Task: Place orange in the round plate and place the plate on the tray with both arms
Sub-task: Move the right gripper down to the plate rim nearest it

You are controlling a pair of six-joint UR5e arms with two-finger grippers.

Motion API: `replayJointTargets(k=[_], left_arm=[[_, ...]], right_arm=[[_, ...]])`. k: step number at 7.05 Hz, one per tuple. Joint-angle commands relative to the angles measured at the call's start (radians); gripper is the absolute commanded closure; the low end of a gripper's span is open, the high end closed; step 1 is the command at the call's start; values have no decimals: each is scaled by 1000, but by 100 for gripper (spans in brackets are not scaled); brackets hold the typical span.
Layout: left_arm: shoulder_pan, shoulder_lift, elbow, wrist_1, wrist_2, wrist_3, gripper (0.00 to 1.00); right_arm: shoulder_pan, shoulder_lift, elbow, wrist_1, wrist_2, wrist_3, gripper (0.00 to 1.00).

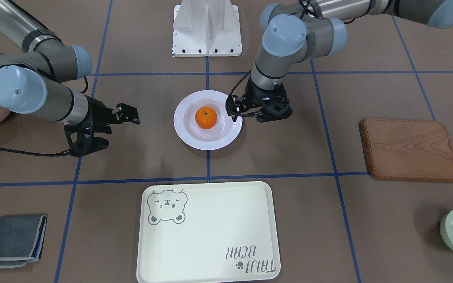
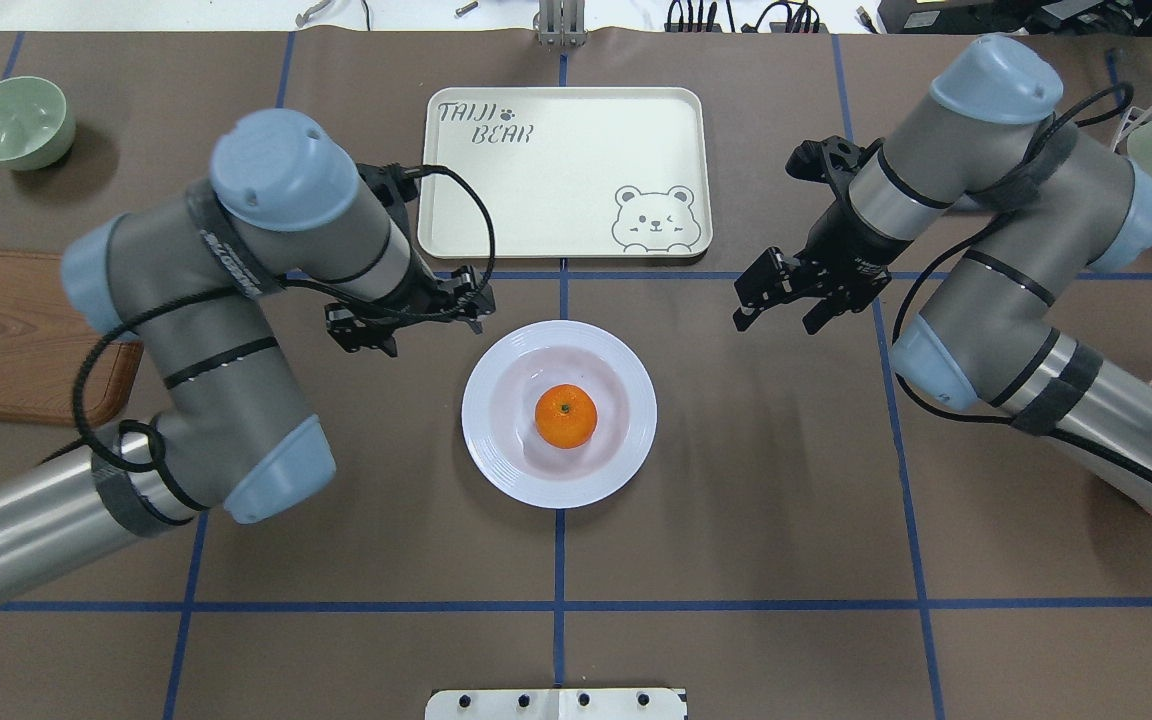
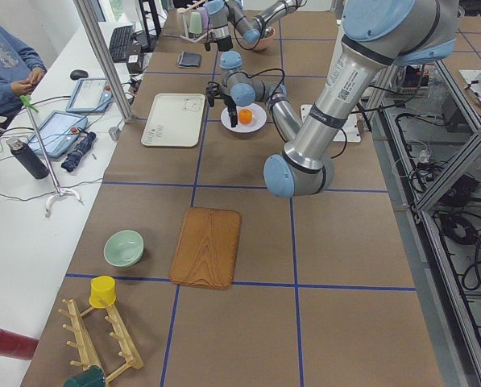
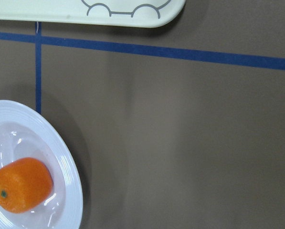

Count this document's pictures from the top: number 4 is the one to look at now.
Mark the cream bear print tray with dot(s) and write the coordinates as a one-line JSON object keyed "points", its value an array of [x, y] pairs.
{"points": [[124, 13]]}

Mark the white round plate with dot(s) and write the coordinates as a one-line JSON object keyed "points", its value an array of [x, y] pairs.
{"points": [[25, 133]]}

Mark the orange fruit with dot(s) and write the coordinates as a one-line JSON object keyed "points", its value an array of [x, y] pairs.
{"points": [[24, 184]]}

